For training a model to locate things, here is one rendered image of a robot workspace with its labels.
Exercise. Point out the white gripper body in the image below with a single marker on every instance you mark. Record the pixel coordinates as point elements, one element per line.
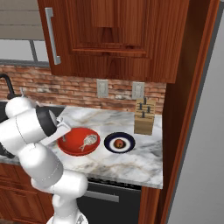
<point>54,137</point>

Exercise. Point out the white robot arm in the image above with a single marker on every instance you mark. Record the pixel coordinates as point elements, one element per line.
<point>38,163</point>

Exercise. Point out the red bowl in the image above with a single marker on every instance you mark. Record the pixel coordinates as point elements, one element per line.
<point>73,147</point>

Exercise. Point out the grey fish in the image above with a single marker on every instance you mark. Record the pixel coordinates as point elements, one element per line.
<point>88,140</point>

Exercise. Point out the small dark blue plate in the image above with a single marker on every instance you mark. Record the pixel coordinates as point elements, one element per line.
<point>109,143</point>

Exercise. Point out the red apple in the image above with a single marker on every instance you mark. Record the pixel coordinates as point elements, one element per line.
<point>118,143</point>

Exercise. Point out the black sink tap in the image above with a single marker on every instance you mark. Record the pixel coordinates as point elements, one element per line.
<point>8,84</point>

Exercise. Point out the brown wooden base cupboard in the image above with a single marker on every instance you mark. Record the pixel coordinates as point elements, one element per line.
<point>17,198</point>

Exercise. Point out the wooden knife block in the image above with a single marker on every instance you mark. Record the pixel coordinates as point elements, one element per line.
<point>143,125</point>

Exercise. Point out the black dishwasher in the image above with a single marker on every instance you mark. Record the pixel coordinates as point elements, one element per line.
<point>122,210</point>

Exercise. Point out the window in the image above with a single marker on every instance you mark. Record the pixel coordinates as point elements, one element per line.
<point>17,51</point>

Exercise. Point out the brown wooden side panel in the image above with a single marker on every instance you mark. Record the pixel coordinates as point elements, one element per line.
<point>175,116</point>

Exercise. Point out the grey window blind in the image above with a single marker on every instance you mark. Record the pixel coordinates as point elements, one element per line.
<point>17,20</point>

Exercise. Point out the grey fridge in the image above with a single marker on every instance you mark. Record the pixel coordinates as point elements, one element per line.
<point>204,145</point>

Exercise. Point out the grey wall socket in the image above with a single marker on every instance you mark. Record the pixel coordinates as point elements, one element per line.
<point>138,90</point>
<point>102,88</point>

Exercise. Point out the brown wooden wall cupboard door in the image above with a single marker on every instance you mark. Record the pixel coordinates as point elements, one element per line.
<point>122,64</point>

